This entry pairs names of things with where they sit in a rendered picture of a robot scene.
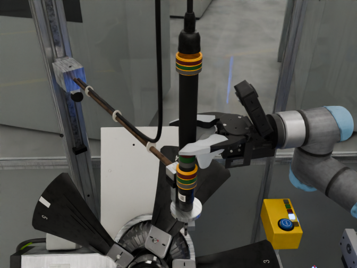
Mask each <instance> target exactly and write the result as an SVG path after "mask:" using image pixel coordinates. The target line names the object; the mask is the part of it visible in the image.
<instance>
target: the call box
mask: <svg viewBox="0 0 357 268"><path fill-rule="evenodd" d="M288 201H289V204H290V206H291V208H286V207H285V204H284V202H283V199H264V200H263V204H262V209H261V214H260V216H261V219H262V223H263V227H264V229H265V233H266V236H267V240H268V241H269V242H270V243H271V244H272V246H273V249H298V247H299V244H300V240H301V237H302V234H303V232H302V229H301V227H300V224H299V227H295V226H294V225H293V222H298V219H297V217H296V214H295V211H294V209H293V206H292V204H291V201H290V199H288ZM287 209H292V211H293V214H294V216H295V219H290V217H289V214H288V212H287ZM282 219H289V220H290V221H291V222H292V227H291V228H290V229H284V228H282V227H281V225H280V222H281V220H282ZM298 223H299V222H298Z"/></svg>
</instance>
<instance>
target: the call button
mask: <svg viewBox="0 0 357 268"><path fill-rule="evenodd" d="M280 225H281V227H282V228H284V229H290V228H291V227H292V222H291V221H290V220H289V219H282V220H281V221H280Z"/></svg>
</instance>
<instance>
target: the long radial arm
mask: <svg viewBox="0 0 357 268"><path fill-rule="evenodd" d="M117 266H118V264H117V263H114V261H112V260H111V259H110V258H108V257H107V255H106V256H103V255H101V254H99V253H97V252H94V251H92V250H90V249H87V248H85V247H82V248H79V249H77V250H47V249H46V246H35V247H34V248H32V249H30V250H29V251H27V252H26V253H24V254H22V255H21V268H119V267H117Z"/></svg>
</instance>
